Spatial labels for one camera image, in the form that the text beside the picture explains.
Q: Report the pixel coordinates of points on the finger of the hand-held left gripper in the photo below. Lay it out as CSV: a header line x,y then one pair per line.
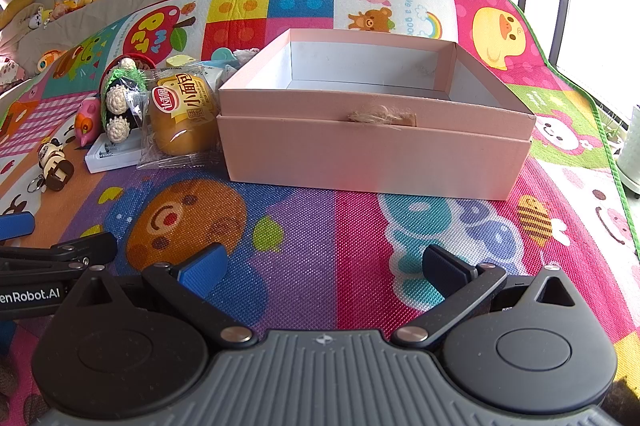
x,y
15,225
85,250

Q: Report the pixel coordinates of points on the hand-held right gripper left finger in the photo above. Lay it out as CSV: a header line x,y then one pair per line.
x,y
205,267

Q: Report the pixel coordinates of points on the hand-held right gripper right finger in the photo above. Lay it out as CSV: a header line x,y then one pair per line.
x,y
440,267

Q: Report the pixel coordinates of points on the white power adapter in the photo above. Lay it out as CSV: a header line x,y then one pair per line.
x,y
107,159

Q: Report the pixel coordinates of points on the pink cardboard box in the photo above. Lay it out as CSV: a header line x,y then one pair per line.
x,y
375,156

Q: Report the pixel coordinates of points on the pink pig figurine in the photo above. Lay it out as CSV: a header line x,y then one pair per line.
x,y
90,116

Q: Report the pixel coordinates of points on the packaged bread bun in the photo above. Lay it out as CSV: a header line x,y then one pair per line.
x,y
180,116

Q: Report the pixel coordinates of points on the crochet doll with red hat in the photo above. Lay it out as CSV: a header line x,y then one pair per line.
x,y
117,99

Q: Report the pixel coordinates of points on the blue and white tissue packet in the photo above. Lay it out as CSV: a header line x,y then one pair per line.
x,y
217,74

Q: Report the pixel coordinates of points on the white fluffy plush toy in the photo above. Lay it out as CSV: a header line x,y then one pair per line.
x,y
246,53

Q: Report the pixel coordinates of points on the colourful printed play mat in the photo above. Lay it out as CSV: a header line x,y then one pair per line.
x,y
310,226

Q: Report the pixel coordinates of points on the pink patterned plush toy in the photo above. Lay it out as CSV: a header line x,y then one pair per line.
x,y
10,71

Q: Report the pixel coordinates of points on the orange fish plush toy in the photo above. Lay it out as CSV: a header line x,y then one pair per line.
x,y
50,59

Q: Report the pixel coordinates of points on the yellow plush toy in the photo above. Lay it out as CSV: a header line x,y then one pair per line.
x,y
17,6

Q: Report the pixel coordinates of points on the white floor appliance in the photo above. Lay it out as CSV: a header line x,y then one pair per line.
x,y
631,151

